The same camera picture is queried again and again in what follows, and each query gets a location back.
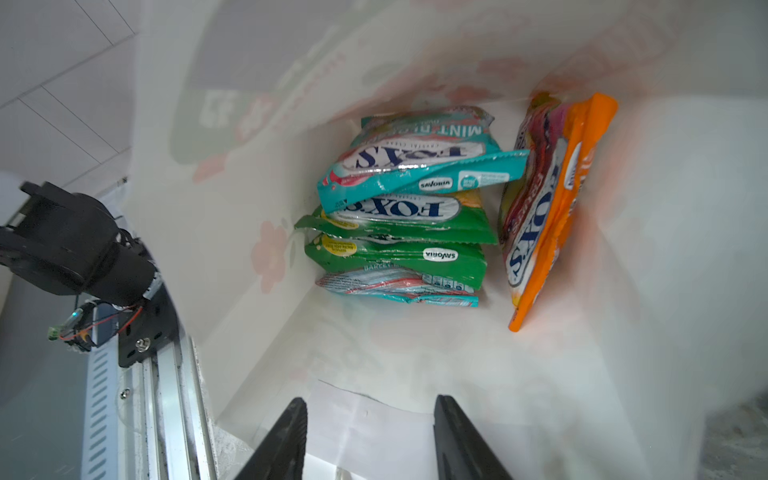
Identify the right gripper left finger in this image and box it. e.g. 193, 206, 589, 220
235, 397, 308, 480

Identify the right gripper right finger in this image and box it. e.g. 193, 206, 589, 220
433, 395, 513, 480

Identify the white floral paper bag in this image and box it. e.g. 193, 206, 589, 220
127, 1, 767, 479

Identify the green spring tea candy bag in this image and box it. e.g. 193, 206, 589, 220
295, 190, 497, 245

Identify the teal mint blossom candy bag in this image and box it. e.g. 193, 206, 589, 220
317, 106, 530, 213

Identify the orange Fox's candy bag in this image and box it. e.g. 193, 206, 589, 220
498, 92, 619, 332

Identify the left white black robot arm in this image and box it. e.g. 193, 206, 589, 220
1, 181, 162, 307

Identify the white ventilation grille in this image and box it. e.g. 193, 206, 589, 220
80, 338, 119, 480

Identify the left controller board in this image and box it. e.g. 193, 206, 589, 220
47, 300, 143, 353

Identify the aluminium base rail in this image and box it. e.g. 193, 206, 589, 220
113, 287, 223, 480

